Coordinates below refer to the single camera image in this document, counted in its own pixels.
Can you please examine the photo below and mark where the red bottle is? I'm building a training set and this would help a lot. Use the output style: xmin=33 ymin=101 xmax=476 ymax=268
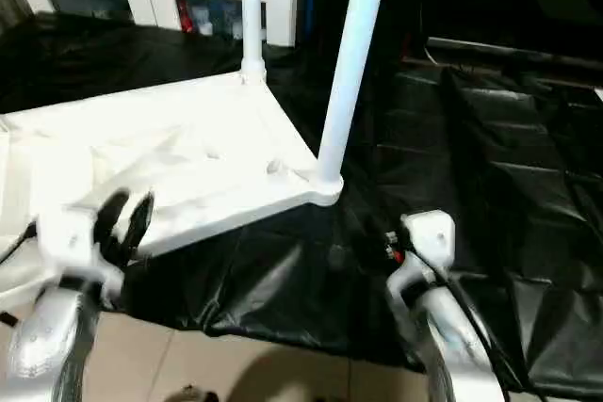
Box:
xmin=178 ymin=2 xmax=194 ymax=34

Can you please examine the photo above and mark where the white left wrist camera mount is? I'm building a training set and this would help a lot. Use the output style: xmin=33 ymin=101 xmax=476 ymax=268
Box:
xmin=36 ymin=206 xmax=128 ymax=301

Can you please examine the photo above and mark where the black plastic mat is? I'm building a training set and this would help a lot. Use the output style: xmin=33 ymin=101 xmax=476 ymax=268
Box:
xmin=0 ymin=11 xmax=603 ymax=398

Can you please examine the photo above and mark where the black robot left foot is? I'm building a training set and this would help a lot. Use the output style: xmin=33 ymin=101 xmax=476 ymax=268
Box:
xmin=168 ymin=386 xmax=220 ymax=402

